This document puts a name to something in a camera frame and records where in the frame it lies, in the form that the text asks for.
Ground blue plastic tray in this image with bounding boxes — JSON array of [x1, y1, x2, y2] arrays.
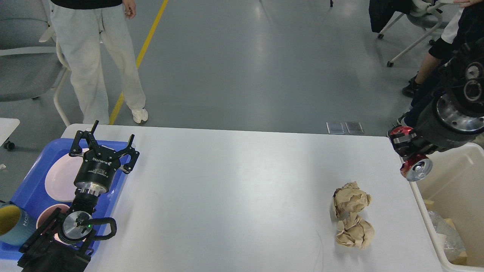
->
[[0, 138, 127, 261]]

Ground office chair with jacket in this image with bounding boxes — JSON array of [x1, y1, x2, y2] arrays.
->
[[369, 0, 454, 67]]

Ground teal mug yellow inside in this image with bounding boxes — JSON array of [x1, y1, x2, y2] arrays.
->
[[0, 204, 37, 246]]

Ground white plastic bin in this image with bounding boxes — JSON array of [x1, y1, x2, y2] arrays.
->
[[410, 143, 484, 272]]

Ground standing person dark jeans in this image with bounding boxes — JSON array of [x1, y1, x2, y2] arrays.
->
[[397, 0, 483, 127]]

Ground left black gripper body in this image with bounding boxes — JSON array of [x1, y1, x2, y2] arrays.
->
[[74, 150, 121, 196]]

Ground crushed red can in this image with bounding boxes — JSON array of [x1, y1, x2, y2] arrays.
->
[[388, 125, 433, 181]]

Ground white rolling chair left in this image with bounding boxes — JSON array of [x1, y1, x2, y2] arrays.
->
[[0, 0, 70, 126]]

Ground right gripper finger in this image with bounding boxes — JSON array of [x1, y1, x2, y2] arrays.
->
[[389, 130, 439, 159]]

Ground seated person black clothes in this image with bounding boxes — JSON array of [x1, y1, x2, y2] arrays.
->
[[402, 8, 464, 97]]

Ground small foil piece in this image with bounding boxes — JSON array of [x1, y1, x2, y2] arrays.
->
[[427, 210, 467, 261]]

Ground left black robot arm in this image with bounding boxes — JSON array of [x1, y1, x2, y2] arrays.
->
[[17, 122, 140, 272]]

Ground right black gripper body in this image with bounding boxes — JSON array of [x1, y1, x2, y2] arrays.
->
[[414, 94, 484, 149]]

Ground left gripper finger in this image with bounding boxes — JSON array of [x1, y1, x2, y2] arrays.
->
[[111, 134, 140, 174], [68, 120, 101, 159]]

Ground brown paper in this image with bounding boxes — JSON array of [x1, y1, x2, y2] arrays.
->
[[332, 181, 372, 218], [335, 212, 375, 249]]

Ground white side table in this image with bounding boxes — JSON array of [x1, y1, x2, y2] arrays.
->
[[0, 117, 20, 150]]

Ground pink mug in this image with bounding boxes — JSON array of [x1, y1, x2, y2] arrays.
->
[[35, 204, 74, 246]]

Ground standing person grey trousers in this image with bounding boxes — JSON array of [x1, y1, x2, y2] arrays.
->
[[50, 0, 149, 124]]

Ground pink plate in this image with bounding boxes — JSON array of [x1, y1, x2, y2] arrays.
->
[[45, 154, 83, 202]]

